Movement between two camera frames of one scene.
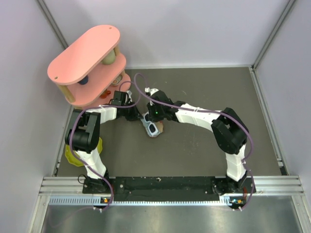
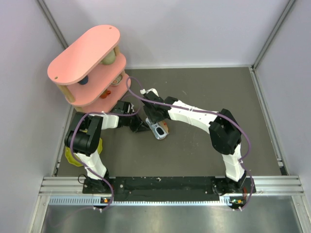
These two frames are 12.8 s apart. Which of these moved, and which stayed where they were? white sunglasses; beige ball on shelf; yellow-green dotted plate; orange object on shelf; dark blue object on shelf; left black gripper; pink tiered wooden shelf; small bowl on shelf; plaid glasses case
Moved: plaid glasses case; left black gripper; white sunglasses
Stayed: yellow-green dotted plate; small bowl on shelf; orange object on shelf; pink tiered wooden shelf; dark blue object on shelf; beige ball on shelf
